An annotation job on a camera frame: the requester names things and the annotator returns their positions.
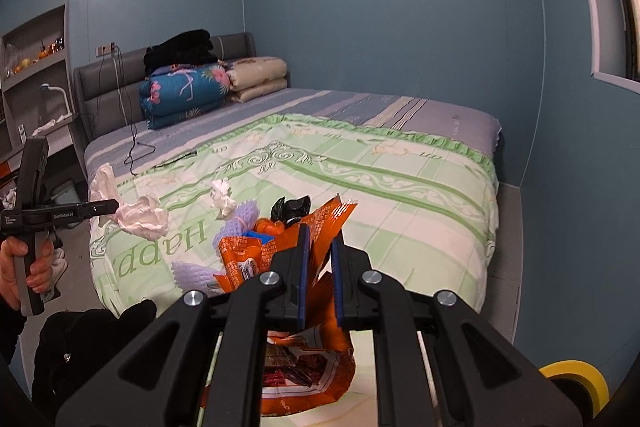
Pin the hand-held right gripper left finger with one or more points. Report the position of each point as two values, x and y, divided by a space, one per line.
302 279

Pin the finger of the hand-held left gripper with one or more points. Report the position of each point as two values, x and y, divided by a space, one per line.
97 209

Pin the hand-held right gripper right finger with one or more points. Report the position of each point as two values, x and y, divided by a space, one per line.
338 287

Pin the blue plastic bag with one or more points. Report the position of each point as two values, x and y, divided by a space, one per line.
256 235

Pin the orange snack bag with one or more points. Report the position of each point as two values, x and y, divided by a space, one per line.
312 357

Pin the person's left forearm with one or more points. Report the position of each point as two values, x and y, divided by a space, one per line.
9 332

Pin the person's left hand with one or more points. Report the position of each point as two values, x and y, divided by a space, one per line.
10 267

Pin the orange peel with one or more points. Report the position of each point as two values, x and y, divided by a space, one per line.
269 226

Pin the white shoe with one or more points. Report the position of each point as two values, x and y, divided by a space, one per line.
58 264

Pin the black plastic bag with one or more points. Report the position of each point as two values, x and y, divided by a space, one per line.
289 208

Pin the white desk lamp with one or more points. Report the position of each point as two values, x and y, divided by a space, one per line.
61 96

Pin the green patterned quilt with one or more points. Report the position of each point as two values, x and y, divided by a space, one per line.
400 217

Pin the yellow fruit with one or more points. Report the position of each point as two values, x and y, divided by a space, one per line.
22 66

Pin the orange fruit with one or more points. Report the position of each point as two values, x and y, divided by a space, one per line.
43 54

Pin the folded blue flamingo quilt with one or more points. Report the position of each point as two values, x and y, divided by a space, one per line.
185 92

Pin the striped blue bedsheet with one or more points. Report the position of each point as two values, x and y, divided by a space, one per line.
350 104

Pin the black folded clothes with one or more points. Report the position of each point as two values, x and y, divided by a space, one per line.
182 47

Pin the folded beige quilt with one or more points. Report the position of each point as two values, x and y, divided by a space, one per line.
257 77

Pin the yellow tape roll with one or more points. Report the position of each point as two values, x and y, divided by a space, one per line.
582 374

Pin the white wall shelf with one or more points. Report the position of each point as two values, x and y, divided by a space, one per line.
35 77

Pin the wall socket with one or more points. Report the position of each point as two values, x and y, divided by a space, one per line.
105 50

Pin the white window frame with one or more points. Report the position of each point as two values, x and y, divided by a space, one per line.
595 32

